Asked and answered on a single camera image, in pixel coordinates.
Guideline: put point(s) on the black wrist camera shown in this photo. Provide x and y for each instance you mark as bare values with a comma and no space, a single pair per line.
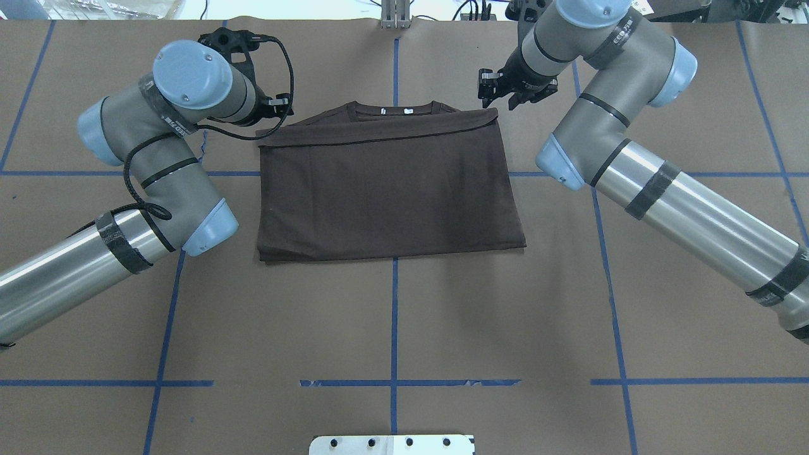
525,14
235,46

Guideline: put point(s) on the dark brown t-shirt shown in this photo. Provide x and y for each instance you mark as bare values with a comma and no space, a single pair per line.
358,183

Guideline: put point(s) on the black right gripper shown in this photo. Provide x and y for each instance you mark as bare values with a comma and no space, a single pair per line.
522,81

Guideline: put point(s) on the aluminium frame post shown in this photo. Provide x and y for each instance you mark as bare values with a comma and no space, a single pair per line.
395,14

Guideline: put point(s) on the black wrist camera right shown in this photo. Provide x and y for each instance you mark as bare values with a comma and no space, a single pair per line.
525,14

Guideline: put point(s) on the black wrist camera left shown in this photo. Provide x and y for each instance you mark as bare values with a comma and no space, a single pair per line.
235,46

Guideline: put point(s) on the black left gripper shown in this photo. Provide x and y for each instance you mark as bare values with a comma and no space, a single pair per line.
260,114

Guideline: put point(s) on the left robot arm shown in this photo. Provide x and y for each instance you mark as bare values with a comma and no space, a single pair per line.
193,85

